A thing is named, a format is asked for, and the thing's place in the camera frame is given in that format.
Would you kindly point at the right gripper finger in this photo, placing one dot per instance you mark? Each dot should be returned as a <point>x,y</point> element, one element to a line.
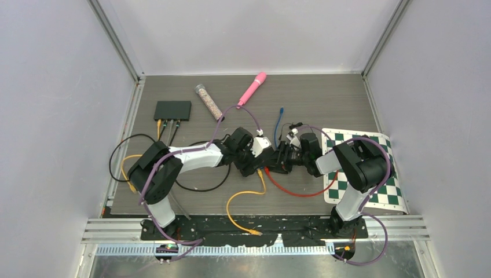
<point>279,167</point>
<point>283,151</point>

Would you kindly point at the black power adapter with cord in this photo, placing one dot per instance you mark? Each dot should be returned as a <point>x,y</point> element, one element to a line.
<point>290,126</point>

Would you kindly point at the green white checkerboard mat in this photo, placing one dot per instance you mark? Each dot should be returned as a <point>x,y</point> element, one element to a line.
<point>386,197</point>

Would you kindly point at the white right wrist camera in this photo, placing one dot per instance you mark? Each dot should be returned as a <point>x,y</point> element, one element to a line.
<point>292,138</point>

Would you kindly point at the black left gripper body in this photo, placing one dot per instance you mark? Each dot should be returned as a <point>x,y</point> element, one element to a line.
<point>244,160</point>

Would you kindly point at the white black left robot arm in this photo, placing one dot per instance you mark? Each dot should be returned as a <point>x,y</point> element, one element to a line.
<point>156,171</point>

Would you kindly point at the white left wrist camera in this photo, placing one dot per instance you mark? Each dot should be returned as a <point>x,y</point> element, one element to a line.
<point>259,143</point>

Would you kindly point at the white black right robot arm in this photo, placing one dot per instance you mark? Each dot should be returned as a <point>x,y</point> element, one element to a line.
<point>362,160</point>

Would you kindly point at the glitter tube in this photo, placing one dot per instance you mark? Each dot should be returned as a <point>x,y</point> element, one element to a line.
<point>201,91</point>

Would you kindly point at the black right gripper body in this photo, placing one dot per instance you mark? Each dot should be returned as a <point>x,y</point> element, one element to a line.
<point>299,157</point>

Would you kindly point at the dark grey network switch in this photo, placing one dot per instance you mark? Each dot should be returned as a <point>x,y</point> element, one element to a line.
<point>173,110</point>

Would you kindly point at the pink marker pen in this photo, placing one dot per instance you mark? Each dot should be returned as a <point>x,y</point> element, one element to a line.
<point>258,80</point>

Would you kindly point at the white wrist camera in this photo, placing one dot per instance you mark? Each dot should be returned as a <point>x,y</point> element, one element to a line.
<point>259,143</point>
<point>292,138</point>

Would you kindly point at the small black TP-Link switch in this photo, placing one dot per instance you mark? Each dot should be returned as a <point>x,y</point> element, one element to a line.
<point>252,164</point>

